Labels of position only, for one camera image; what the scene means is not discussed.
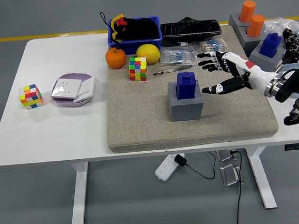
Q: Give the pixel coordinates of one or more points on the small white connector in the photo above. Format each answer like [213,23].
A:
[183,44]

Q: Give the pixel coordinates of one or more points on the colourful puzzle cube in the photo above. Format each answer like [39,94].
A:
[138,69]
[31,97]

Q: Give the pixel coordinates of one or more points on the white switch panel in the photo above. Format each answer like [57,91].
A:
[87,87]

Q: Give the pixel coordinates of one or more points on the light blue plate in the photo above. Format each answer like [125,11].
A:
[296,66]

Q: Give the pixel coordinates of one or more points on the clear ballpoint pen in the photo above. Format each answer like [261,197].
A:
[179,68]

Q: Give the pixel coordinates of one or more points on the grey seal holder block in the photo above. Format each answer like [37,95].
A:
[186,109]
[233,19]
[269,63]
[249,45]

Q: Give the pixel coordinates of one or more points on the clear bag of resistors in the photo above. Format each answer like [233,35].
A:
[175,55]
[212,45]

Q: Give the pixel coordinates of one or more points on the blue square seal stamp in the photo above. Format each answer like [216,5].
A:
[187,87]
[270,46]

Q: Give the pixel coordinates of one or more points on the black plastic-wrapped bar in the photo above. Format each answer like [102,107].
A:
[189,30]

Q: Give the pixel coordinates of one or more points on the clear metal bracket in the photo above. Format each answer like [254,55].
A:
[229,175]
[225,155]

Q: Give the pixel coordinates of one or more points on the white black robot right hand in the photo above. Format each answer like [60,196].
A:
[254,76]

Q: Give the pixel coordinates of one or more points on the yellow lemon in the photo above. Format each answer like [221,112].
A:
[148,54]

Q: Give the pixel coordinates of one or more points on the grey-brown padded mat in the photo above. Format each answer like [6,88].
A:
[139,113]

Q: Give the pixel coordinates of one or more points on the crumpled clear plastic bag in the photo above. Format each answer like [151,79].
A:
[276,24]

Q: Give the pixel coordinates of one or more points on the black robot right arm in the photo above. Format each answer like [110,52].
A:
[295,82]

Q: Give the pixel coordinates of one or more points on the white table leg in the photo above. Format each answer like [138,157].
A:
[79,198]
[262,180]

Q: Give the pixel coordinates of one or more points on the black plug adapter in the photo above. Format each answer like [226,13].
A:
[180,160]

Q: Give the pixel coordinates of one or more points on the white wall socket panel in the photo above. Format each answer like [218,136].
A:
[66,88]

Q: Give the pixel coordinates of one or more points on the orange cylinder seal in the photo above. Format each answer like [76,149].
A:
[247,11]
[255,26]

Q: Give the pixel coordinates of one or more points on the orange fruit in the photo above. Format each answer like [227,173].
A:
[116,58]

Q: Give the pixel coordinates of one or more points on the blue plastic bin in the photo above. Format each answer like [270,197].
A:
[127,44]

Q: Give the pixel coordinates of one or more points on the white power strip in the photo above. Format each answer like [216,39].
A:
[165,168]

